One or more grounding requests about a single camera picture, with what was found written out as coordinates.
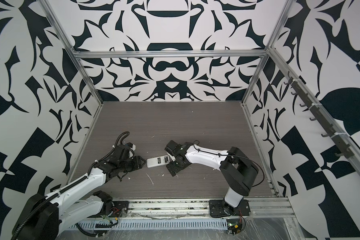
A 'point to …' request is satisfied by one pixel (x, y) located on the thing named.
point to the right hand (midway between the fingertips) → (176, 167)
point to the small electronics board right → (234, 226)
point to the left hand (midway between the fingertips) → (144, 160)
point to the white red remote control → (154, 162)
